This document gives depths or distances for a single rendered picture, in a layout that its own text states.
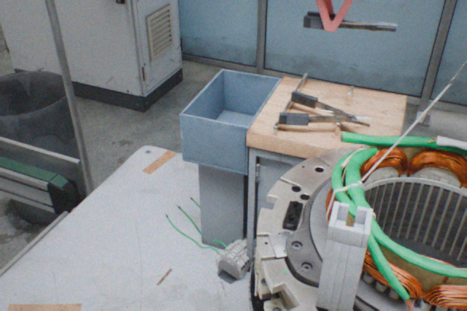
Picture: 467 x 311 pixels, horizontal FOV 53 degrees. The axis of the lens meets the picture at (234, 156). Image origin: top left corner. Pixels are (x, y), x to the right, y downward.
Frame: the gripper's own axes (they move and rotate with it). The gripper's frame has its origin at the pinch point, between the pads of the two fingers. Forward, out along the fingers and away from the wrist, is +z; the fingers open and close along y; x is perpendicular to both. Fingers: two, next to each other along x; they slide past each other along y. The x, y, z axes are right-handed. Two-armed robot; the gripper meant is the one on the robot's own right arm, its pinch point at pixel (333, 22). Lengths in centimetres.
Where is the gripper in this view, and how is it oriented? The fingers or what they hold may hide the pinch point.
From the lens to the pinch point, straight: 70.3
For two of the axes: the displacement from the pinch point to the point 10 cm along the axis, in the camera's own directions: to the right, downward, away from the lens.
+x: 9.4, 2.1, -2.7
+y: -3.4, 5.3, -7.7
